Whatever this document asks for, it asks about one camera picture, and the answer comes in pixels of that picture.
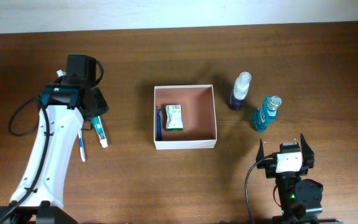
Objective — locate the blue white toothbrush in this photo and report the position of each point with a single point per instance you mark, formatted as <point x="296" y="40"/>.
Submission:
<point x="82" y="148"/>

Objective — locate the green white toothpaste tube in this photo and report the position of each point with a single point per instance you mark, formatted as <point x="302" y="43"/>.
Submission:
<point x="98" y="126"/>

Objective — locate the purple foam soap bottle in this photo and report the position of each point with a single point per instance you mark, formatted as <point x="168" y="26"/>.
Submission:
<point x="240" y="90"/>

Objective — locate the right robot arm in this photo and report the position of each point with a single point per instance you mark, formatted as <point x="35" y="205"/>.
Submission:
<point x="300" y="199"/>

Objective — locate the blue disposable razor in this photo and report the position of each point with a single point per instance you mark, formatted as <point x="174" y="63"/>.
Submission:
<point x="159" y="123"/>

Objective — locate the teal mouthwash bottle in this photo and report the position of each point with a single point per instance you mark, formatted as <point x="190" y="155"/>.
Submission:
<point x="267" y="113"/>

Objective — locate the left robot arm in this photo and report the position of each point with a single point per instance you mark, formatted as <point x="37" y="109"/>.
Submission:
<point x="63" y="110"/>

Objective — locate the white cardboard box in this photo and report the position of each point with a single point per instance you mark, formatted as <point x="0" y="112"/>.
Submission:
<point x="198" y="116"/>

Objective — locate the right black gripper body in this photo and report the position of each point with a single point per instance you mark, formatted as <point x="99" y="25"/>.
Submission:
<point x="270" y="172"/>

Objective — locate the green white soap packet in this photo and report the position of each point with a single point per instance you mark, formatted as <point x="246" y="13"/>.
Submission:
<point x="174" y="118"/>

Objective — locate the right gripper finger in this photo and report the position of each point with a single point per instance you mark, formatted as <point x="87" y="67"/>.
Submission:
<point x="260" y="153"/>
<point x="307" y="153"/>

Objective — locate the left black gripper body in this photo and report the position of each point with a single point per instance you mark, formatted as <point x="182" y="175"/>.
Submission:
<point x="101" y="106"/>

